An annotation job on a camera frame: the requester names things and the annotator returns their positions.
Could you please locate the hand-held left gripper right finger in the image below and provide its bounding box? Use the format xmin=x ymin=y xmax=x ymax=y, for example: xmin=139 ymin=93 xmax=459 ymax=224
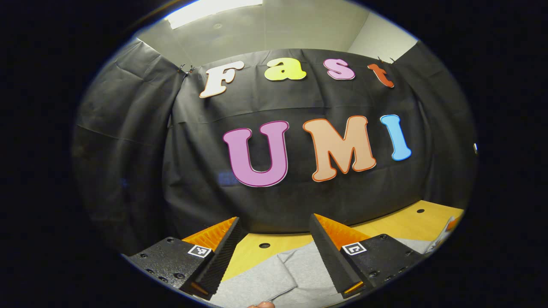
xmin=309 ymin=213 xmax=424 ymax=299

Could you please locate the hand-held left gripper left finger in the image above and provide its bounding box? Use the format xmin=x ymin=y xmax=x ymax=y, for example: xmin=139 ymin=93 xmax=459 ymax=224
xmin=128 ymin=217 xmax=242 ymax=300

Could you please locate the grey zip-neck sweatshirt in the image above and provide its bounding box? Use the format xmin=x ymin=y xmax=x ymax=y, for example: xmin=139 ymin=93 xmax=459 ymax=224
xmin=210 ymin=218 xmax=455 ymax=308

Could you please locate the black backdrop cloth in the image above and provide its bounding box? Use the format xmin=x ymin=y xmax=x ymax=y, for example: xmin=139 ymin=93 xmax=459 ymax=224
xmin=72 ymin=38 xmax=478 ymax=257

